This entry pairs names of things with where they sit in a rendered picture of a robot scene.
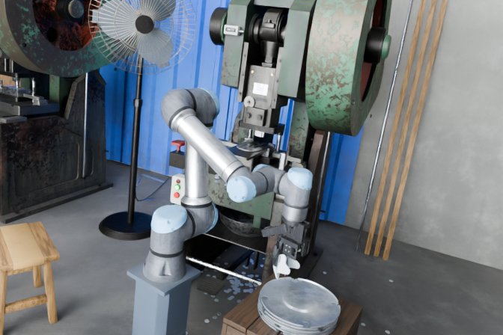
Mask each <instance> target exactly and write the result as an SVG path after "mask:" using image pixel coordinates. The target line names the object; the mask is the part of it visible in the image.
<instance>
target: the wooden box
mask: <svg viewBox="0 0 503 335"><path fill-rule="evenodd" d="M280 277H289V276H287V275H285V276H284V275H283V274H282V273H280V275H279V278H280ZM274 279H276V276H275V273H273V274H272V275H271V276H270V277H269V278H268V279H266V280H265V281H264V282H263V283H262V284H261V285H259V287H258V288H256V290H255V291H253V292H252V293H251V294H250V295H249V296H248V297H246V298H245V299H244V300H243V301H242V302H241V303H239V304H238V305H237V306H236V307H235V308H234V309H232V311H230V312H229V314H227V315H226V316H225V317H224V319H223V325H222V335H284V334H281V332H283V331H279V332H277V331H275V330H273V329H272V328H271V327H270V326H269V325H267V324H266V323H265V322H264V321H263V319H262V318H261V317H260V314H259V312H258V309H257V304H258V298H259V294H260V291H261V289H262V288H263V286H264V285H265V284H266V283H268V282H269V281H271V280H274ZM335 297H336V298H337V299H339V300H338V305H339V306H341V312H340V315H339V317H338V322H337V325H336V327H335V328H334V330H333V332H331V333H330V334H329V335H357V333H358V329H359V322H360V319H361V315H362V307H360V306H359V305H356V304H353V303H351V302H349V301H346V300H344V299H342V298H339V297H337V296H335Z"/></svg>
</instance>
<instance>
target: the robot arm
mask: <svg viewBox="0 0 503 335"><path fill-rule="evenodd" d="M160 108H161V114H162V118H163V120H164V121H165V123H166V124H167V125H168V127H169V128H170V129H171V130H172V131H173V132H179V133H180V134H181V135H182V136H183V138H184V139H185V195H184V196H183V197H182V198H181V199H180V206H178V205H171V206H169V205H167V206H162V207H160V208H158V209H157V210H156V211H155V212H154V214H153V218H152V221H151V235H150V251H149V253H148V255H147V258H146V260H145V262H144V265H143V274H144V276H145V277H146V278H147V279H149V280H152V281H154V282H157V283H173V282H176V281H178V280H180V279H182V278H183V277H184V276H185V275H186V262H185V258H184V254H183V246H184V242H185V241H186V240H187V239H190V238H193V237H195V236H198V235H200V234H203V233H206V232H208V231H209V230H211V229H213V228H214V227H215V225H216V223H217V221H218V210H217V208H216V205H215V204H214V203H213V202H212V198H211V197H210V196H209V195H208V166H210V167H211V168H212V169H213V170H214V171H215V172H217V174H218V175H219V176H220V177H221V178H222V179H223V180H224V181H225V182H226V183H227V192H228V194H229V197H230V198H231V199H232V200H233V201H235V202H238V203H241V202H245V201H249V200H252V199H253V198H256V197H259V196H261V195H263V194H267V193H269V192H274V193H276V194H280V195H283V196H284V205H283V211H282V221H283V222H284V223H285V224H279V225H276V226H267V227H264V229H262V230H261V232H262V236H263V237H272V236H274V235H275V234H280V235H278V238H277V239H276V243H275V247H274V250H273V253H272V264H273V269H274V272H275V276H276V278H277V279H279V275H280V273H282V274H283V275H284V276H285V275H286V274H289V273H290V269H289V268H296V269H298V268H299V267H300V264H299V263H298V262H297V261H296V256H305V255H306V254H308V250H309V246H310V241H311V239H309V238H307V237H305V236H306V231H307V228H309V227H310V225H311V223H309V222H307V221H306V220H305V219H306V216H307V211H308V203H309V198H310V193H311V188H312V177H313V175H312V172H310V171H309V170H307V169H304V168H300V167H292V168H291V169H290V170H289V171H288V172H287V171H284V170H280V169H278V168H275V167H272V166H270V165H262V164H261V165H257V167H255V168H254V170H253V171H252V172H251V171H250V170H249V169H248V168H246V167H245V165H244V164H243V163H242V162H241V161H240V160H239V159H238V158H237V157H236V156H235V155H234V154H233V153H232V152H231V151H230V150H229V149H228V148H227V147H226V146H225V145H224V144H223V143H222V142H221V141H220V140H219V139H218V138H217V137H216V136H215V135H214V134H213V133H212V132H211V131H210V130H211V129H212V128H213V120H214V119H216V118H217V115H219V112H220V103H219V99H218V97H217V96H216V95H215V94H214V92H212V91H211V90H209V89H203V88H184V89H182V88H178V89H173V90H171V91H169V92H167V94H166V95H165V96H164V97H163V99H162V102H161V107H160ZM307 245H308V250H307ZM281 252H282V253H283V254H281Z"/></svg>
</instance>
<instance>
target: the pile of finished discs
mask: <svg viewBox="0 0 503 335"><path fill-rule="evenodd" d="M260 298H262V299H264V300H267V299H268V297H266V296H263V297H261V296H260V294H259V298H258V304H257V309H258V312H259V314H260V317H261V318H262V319H263V321H264V322H265V323H266V324H267V325H269V326H270V327H271V328H272V329H273V330H275V331H277V332H279V331H283V332H281V334H284V335H329V334H330V333H331V332H333V330H334V328H335V327H336V325H337V322H338V318H337V320H336V321H335V322H333V323H331V324H330V325H327V326H325V327H321V328H308V326H309V324H308V323H306V322H303V323H302V324H303V325H304V326H305V328H302V327H298V326H294V325H290V324H288V323H286V322H283V321H281V320H279V319H277V318H276V317H274V316H273V315H272V314H271V313H269V312H268V311H267V310H266V308H265V307H264V306H263V304H262V302H261V299H260Z"/></svg>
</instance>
